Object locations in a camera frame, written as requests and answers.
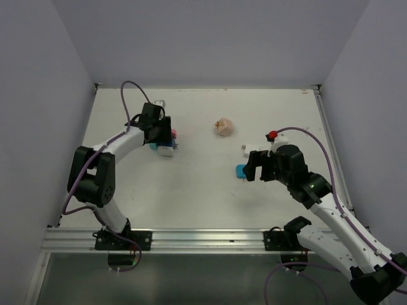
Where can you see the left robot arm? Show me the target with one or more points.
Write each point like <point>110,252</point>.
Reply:
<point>92,179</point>

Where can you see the pink plug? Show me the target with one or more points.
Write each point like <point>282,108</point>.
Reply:
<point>174,132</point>

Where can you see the blue plug adapter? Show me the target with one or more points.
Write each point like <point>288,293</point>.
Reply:
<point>239,171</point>

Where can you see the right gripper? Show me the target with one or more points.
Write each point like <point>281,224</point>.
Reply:
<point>265,156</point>

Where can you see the long white charger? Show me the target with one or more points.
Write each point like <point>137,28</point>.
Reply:
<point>248,148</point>

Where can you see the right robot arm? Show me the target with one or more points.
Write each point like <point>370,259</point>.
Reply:
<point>373,270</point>

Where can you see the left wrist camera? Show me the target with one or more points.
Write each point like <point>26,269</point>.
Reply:
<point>160,103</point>

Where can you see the white plug adapter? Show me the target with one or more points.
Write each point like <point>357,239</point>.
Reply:
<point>167,151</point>

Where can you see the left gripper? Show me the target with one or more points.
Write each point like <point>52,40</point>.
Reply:
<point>165,135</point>

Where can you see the beige cube socket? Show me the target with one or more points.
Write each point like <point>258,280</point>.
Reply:
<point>224,127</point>

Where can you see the aluminium mounting rail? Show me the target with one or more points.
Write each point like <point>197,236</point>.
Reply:
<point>76,240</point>

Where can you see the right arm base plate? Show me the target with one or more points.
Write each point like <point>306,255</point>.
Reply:
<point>276,241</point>

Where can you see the blue cube socket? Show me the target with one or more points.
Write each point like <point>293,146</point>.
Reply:
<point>173,144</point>

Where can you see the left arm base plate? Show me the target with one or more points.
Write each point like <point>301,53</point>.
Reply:
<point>104,240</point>

